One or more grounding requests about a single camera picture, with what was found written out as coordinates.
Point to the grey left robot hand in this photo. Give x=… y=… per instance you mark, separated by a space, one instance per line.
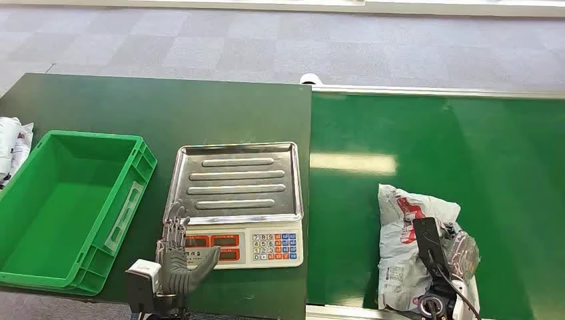
x=178 y=265

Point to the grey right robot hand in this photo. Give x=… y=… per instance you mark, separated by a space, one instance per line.
x=463 y=254

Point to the grey plastic mailer package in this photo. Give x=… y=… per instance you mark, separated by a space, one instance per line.
x=399 y=247

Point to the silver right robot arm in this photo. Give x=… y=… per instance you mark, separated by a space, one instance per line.
x=441 y=307

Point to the green conveyor belt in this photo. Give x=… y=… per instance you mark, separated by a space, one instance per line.
x=507 y=176

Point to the white conveyor roller end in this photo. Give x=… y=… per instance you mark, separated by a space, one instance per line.
x=311 y=78

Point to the white electronic weighing scale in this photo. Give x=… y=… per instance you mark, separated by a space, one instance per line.
x=265 y=249

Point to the stainless steel scale tray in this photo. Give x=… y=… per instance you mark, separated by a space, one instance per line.
x=238 y=183

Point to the green plastic crate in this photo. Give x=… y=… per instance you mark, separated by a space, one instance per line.
x=57 y=212

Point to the white printed mailer bag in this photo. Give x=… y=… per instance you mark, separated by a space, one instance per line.
x=24 y=146

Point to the white plastic mailer bag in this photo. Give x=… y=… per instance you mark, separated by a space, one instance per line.
x=8 y=141

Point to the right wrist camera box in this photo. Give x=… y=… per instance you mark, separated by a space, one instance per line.
x=430 y=247

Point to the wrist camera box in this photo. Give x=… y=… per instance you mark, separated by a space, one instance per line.
x=142 y=282
x=430 y=247

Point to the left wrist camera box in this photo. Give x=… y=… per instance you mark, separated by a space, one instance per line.
x=142 y=282

